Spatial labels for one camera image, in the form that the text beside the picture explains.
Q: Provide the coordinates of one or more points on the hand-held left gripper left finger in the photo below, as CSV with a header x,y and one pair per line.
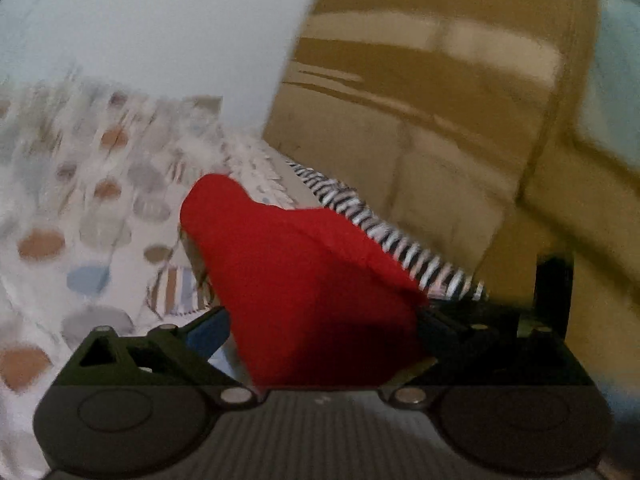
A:
x,y
207,329

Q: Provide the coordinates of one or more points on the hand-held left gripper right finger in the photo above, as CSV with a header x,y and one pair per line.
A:
x,y
436,331

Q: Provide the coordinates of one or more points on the red long-sleeved sweater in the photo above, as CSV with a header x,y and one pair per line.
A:
x,y
310,290

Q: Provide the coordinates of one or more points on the zebra striped cloth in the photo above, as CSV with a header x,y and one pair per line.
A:
x,y
395,240

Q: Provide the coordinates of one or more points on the spotted white quilt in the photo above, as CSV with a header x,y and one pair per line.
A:
x,y
100,210

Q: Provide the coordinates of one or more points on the beige fleece blanket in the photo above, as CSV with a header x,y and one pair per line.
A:
x,y
287,182

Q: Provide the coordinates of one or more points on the brown wooden wardrobe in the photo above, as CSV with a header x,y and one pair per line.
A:
x,y
450,110

